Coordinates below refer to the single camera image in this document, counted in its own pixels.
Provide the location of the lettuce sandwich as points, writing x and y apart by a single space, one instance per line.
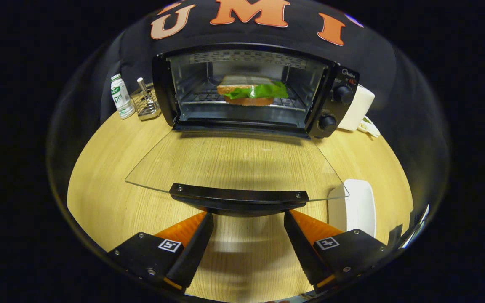
249 101

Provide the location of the white ribbed plate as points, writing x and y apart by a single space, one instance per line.
356 206

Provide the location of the small metal utensil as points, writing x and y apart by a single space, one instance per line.
141 85

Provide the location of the white bottle green label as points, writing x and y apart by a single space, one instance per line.
121 99

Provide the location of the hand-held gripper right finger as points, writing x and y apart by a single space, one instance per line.
303 252

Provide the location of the white divided bean dish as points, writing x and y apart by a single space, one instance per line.
370 127

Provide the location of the black toaster oven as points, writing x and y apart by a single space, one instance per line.
339 113

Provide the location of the white pop-up toaster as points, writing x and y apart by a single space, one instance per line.
358 109

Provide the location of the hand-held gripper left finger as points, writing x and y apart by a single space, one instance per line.
194 252

